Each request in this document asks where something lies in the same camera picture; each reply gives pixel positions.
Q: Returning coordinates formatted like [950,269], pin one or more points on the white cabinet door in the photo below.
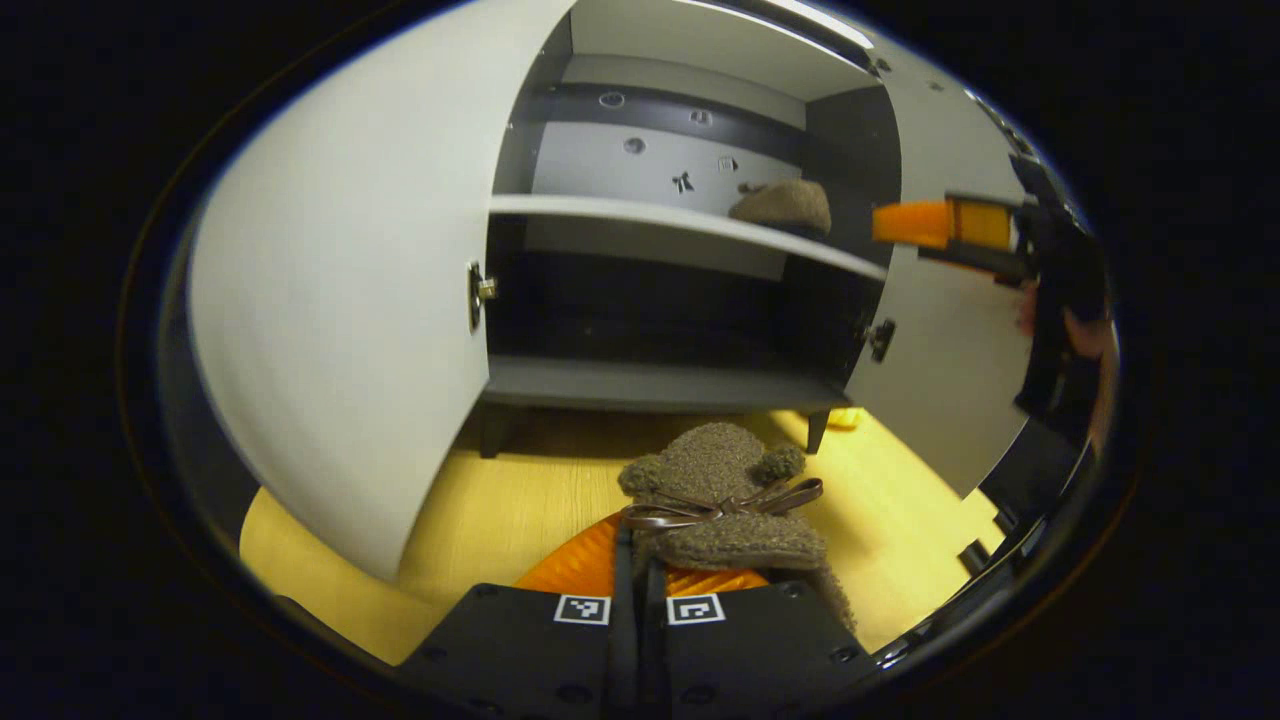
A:
[950,380]
[350,280]

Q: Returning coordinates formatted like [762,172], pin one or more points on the grey white shoe cabinet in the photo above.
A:
[650,385]

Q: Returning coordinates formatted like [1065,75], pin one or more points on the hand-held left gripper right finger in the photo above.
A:
[652,640]

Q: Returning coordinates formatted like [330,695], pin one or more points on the brown fuzzy shoe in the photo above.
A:
[720,465]
[790,205]

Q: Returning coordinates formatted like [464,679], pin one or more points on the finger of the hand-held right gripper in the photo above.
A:
[985,225]

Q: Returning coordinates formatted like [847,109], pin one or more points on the metal door hinge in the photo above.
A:
[881,340]
[480,292]

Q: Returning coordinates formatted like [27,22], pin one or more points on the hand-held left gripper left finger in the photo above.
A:
[622,640]

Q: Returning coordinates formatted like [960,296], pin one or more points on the yellow soft round object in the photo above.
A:
[846,418]

